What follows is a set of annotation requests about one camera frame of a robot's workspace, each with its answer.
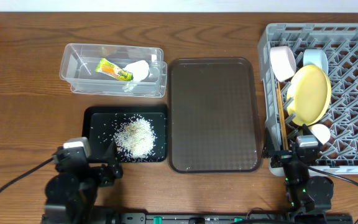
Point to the grey dishwasher rack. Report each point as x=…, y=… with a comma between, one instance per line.
x=339, y=41

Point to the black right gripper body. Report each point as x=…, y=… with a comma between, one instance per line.
x=286, y=156

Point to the rice pile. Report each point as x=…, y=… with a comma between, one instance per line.
x=133, y=134

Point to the light blue bowl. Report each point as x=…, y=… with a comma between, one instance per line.
x=316, y=57

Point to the clear plastic waste bin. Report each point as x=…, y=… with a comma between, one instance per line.
x=80, y=60

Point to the green yellow snack wrapper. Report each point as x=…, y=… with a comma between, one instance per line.
x=108, y=68

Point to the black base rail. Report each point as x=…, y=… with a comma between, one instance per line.
x=256, y=215

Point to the wooden chopstick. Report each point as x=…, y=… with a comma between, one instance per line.
x=279, y=97
x=283, y=126

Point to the pale green cup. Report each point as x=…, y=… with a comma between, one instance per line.
x=321, y=132

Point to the yellow plate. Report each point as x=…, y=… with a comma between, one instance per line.
x=310, y=90

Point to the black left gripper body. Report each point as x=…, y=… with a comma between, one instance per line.
x=103, y=162

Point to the pink bowl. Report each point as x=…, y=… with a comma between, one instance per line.
x=282, y=62

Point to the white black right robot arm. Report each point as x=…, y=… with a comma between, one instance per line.
x=310, y=196

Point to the white tissue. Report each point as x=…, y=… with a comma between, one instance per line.
x=139, y=70

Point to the black food waste tray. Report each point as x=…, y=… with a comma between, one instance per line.
x=101, y=123

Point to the dark brown serving tray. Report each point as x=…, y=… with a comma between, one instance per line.
x=214, y=120

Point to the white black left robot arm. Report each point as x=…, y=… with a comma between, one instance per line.
x=72, y=193

